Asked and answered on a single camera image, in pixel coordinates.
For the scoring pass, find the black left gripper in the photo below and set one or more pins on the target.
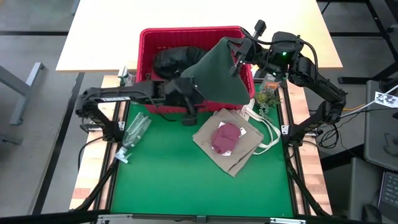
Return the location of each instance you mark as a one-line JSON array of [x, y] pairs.
[[183, 93]]

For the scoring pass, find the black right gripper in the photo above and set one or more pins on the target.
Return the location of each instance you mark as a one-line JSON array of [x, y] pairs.
[[258, 56]]

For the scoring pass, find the dark green garment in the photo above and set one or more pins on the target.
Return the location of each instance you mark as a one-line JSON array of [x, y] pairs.
[[217, 77]]

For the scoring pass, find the maroon garment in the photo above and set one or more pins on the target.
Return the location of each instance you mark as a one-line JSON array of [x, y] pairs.
[[225, 138]]

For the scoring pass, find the beige shorts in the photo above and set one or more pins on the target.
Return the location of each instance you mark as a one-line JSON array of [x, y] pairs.
[[242, 155]]

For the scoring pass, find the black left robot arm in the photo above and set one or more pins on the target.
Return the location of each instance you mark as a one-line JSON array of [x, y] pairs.
[[118, 95]]

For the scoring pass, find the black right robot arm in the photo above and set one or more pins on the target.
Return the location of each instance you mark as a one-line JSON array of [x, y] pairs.
[[320, 84]]

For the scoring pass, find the red plastic laundry basket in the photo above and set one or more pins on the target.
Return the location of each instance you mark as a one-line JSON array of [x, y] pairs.
[[174, 35]]

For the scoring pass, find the artificial succulent plant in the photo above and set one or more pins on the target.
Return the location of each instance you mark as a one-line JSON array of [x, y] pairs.
[[267, 98]]

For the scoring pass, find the clear plastic spray bottle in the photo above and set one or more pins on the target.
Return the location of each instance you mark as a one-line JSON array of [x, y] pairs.
[[136, 127], [126, 76]]

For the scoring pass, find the cream tote bag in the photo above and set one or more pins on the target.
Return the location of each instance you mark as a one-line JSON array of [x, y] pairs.
[[247, 109]]

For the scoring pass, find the black garment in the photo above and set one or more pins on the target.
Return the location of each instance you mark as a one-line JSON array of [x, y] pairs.
[[174, 60]]

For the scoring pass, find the green table mat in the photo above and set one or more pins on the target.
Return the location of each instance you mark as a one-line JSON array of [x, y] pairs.
[[171, 186]]

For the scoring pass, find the light wooden table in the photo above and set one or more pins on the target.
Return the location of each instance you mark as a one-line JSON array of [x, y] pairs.
[[102, 28]]

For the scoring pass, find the black table leg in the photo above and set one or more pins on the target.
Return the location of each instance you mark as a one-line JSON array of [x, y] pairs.
[[357, 80]]

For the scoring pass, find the black metal bar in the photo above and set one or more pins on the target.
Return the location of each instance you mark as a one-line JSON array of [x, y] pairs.
[[59, 149]]

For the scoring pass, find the white marker paper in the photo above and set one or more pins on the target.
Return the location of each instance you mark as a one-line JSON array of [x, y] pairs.
[[385, 99]]

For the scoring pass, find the grey desk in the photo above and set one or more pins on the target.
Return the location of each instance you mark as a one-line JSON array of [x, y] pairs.
[[379, 137]]

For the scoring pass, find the grey metal table leg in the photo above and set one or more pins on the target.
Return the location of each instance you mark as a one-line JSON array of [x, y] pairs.
[[25, 87]]

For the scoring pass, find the dark keyboard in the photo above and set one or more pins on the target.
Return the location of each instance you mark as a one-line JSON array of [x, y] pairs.
[[388, 193]]

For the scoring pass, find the black computer mouse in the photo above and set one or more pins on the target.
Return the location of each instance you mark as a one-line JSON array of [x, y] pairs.
[[371, 213]]

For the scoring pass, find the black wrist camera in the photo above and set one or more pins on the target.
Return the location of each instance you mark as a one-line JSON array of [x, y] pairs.
[[260, 28]]

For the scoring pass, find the silver frame bracket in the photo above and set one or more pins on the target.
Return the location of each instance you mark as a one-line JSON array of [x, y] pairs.
[[287, 221], [115, 219]]

